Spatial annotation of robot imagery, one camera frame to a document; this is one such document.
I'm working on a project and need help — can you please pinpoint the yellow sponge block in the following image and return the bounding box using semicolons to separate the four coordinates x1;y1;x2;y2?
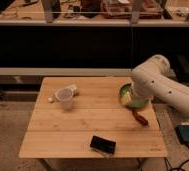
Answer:
121;92;131;105

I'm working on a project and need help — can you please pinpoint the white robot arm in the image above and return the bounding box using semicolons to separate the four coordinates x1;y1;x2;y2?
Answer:
131;54;189;117

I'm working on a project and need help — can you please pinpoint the white crumpled object behind cup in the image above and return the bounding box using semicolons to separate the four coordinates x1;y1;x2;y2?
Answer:
68;84;79;96

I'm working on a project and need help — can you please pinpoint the clear plastic measuring cup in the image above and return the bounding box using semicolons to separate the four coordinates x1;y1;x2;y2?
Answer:
55;88;73;110

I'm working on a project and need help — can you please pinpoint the wooden folding table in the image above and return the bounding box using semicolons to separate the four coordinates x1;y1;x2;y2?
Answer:
19;77;167;159

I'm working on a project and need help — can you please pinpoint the green round plate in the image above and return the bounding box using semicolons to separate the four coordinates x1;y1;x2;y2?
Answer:
119;83;149;109

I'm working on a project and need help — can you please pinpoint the black rectangular box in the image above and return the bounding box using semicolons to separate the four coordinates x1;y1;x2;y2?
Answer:
90;136;116;154

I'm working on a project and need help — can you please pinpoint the blue foot pedal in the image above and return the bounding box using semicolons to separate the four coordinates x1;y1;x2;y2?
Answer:
175;125;189;144

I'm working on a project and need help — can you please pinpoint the red-brown handled tool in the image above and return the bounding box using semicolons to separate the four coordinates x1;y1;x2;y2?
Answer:
132;110;149;126

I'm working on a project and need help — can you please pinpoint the long metal shelf rail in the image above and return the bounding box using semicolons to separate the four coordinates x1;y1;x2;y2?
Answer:
0;67;132;76

